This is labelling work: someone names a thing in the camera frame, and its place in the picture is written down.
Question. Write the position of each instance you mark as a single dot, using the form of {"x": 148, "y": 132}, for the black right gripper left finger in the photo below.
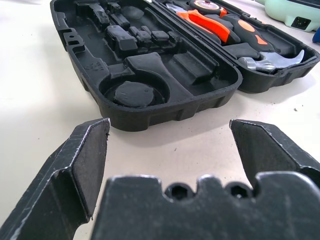
{"x": 57, "y": 180}

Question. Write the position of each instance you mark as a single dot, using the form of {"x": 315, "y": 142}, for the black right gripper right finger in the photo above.
{"x": 270, "y": 150}

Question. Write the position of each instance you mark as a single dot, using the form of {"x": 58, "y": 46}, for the black tool case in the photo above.
{"x": 150, "y": 75}

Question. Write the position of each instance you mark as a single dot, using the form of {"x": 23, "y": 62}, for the mint green electric pan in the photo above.
{"x": 282, "y": 12}

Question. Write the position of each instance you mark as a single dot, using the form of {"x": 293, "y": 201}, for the orange black tape measure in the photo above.
{"x": 207, "y": 7}

